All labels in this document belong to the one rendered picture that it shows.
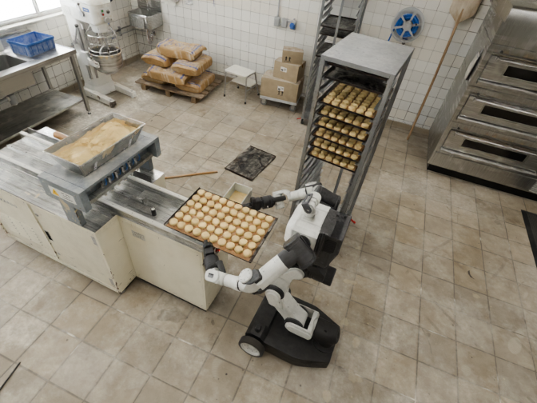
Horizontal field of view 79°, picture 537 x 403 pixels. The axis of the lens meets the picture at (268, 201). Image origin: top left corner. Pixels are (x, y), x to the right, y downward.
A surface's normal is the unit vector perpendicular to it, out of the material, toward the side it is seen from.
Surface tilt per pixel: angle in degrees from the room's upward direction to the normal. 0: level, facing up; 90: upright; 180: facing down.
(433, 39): 90
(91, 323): 0
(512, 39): 90
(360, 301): 0
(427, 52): 90
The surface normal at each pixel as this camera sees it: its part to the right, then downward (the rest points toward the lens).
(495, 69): -0.37, 0.62
